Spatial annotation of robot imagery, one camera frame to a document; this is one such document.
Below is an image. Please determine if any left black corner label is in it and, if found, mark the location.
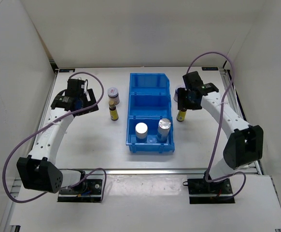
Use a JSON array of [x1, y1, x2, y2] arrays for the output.
[[58, 69, 75, 73]]

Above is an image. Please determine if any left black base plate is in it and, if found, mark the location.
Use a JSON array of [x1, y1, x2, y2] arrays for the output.
[[57, 177, 104, 203]]

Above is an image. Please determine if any small yellow-label bottle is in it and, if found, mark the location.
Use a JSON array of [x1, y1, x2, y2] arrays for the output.
[[176, 109, 187, 122], [109, 100, 119, 121]]

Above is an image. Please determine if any right black corner label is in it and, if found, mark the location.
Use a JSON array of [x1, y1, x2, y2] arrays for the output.
[[201, 67, 219, 71]]

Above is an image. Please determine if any left aluminium rail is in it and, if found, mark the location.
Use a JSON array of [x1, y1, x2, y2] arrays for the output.
[[19, 69, 58, 141]]

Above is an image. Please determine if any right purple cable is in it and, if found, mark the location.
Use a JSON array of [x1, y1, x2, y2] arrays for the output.
[[185, 51, 247, 199]]

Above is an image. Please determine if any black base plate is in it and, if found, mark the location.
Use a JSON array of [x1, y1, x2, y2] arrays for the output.
[[57, 177, 104, 203], [183, 178, 235, 204]]

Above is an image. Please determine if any black corner label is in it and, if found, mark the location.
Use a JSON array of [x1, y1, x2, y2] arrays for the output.
[[201, 67, 219, 71], [58, 69, 75, 73]]

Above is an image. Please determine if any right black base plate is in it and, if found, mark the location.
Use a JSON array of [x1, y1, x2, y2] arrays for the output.
[[183, 178, 235, 204]]

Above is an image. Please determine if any silver-top white canister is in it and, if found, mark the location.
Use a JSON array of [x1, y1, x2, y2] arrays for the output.
[[156, 118, 171, 143], [135, 122, 148, 143]]

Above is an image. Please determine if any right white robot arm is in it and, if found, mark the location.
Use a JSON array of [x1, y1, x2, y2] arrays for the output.
[[177, 71, 264, 193]]

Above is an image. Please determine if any white-lid spice jar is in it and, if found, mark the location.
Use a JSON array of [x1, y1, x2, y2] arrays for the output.
[[107, 87, 120, 105], [173, 84, 186, 102]]

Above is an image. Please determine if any blue three-compartment plastic bin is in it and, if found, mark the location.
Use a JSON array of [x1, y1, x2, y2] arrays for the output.
[[126, 73, 175, 153]]

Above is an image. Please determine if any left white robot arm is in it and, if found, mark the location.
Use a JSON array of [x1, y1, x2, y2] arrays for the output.
[[16, 79, 98, 193]]

